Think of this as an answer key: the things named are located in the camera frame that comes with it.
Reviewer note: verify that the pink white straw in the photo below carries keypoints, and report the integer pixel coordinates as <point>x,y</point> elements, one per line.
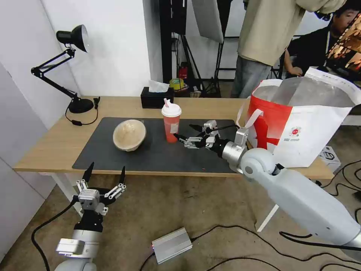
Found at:
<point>167,102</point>

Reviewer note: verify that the white cardboard box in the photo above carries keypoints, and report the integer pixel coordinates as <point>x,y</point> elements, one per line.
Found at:
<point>330,158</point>

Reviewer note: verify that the orange black patterned panel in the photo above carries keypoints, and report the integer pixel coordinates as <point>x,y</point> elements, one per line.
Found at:
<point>345,48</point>

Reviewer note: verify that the black light stand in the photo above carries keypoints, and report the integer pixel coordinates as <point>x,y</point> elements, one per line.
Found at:
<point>218,70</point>

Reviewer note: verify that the black tissue box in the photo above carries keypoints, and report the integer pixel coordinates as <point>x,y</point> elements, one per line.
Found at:
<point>156,100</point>

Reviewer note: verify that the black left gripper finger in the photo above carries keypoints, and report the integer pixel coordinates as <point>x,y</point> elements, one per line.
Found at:
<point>122,175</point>
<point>89,170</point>

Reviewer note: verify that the white tissue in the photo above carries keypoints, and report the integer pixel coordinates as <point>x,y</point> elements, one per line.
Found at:
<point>157,86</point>

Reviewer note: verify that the white and red takeout bag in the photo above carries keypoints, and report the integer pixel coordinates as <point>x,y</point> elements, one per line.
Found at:
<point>310,135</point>

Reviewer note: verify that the standing person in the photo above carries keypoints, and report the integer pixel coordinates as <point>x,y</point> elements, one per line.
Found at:
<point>268,34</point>

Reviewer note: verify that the black desk mat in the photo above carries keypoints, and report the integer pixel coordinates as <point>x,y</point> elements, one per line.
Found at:
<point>141,161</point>

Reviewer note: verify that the white reflector panel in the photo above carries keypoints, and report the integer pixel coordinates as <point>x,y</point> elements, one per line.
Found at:
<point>208,19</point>

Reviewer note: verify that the crumpled beige paper bowl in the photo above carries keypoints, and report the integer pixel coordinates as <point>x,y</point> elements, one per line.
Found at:
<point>129,135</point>

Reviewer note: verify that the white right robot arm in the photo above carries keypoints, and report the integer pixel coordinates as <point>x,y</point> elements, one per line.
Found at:
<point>296,197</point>

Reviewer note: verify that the red canister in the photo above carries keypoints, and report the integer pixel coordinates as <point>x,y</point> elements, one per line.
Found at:
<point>183,72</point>

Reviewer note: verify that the black upright frame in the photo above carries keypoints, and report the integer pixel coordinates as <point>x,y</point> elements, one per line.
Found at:
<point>172,36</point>

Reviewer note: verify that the seated person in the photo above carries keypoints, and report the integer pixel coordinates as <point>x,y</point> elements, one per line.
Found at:
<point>313,48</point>

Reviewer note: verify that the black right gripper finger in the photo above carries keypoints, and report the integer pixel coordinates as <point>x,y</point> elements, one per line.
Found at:
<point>197,127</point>
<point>193,142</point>

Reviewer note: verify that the black desk lamp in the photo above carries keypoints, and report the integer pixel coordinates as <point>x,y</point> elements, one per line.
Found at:
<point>80,105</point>

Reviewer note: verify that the red cup with white lid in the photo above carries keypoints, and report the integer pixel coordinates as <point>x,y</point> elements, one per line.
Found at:
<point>171,125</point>

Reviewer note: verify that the black tripod stand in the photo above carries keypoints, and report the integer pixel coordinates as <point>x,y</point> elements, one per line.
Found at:
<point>189,62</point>

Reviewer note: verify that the silver metal power box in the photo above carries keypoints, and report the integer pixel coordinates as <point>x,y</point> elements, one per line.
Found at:
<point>172,245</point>

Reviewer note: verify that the yellow green tape roll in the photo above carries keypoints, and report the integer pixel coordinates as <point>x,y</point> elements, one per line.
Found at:
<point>176,84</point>

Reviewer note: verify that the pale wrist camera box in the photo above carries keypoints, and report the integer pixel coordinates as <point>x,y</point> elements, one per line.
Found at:
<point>210,124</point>
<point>88,200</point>

